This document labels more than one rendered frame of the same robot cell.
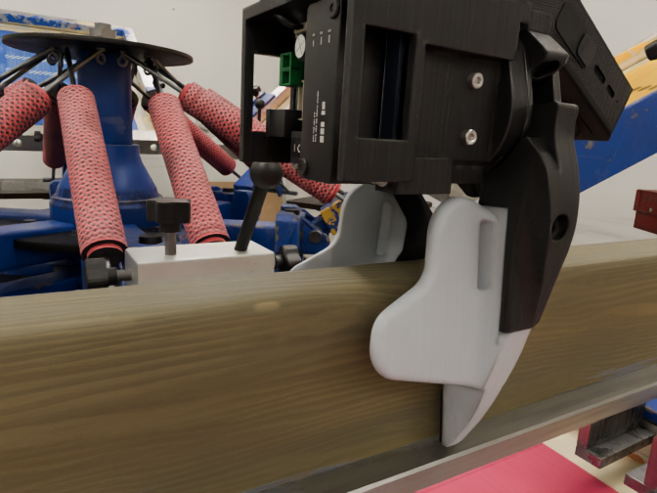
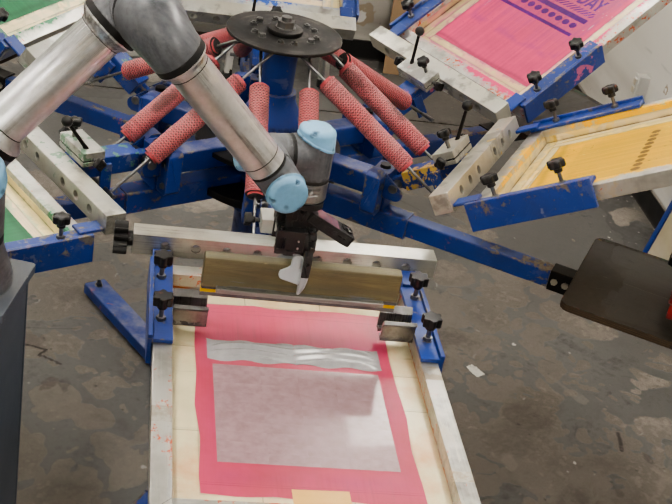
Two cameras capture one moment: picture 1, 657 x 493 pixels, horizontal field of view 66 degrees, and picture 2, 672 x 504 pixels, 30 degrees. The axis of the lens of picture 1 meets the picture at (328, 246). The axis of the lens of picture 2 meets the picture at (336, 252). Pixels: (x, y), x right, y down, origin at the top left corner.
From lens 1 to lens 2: 2.38 m
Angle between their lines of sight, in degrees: 25
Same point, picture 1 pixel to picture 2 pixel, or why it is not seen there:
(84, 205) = not seen: hidden behind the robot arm
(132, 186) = (284, 125)
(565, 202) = (308, 262)
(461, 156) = (296, 250)
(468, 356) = (296, 279)
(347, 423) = (277, 284)
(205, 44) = not seen: outside the picture
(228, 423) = (257, 277)
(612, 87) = (344, 239)
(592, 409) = (337, 300)
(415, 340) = (286, 274)
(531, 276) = (305, 270)
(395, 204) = not seen: hidden behind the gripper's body
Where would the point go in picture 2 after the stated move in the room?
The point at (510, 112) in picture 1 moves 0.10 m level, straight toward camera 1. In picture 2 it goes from (303, 247) to (267, 260)
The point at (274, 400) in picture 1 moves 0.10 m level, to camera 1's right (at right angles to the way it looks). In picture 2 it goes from (265, 276) to (309, 294)
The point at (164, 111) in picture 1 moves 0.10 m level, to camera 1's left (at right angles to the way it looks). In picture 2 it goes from (305, 103) to (270, 91)
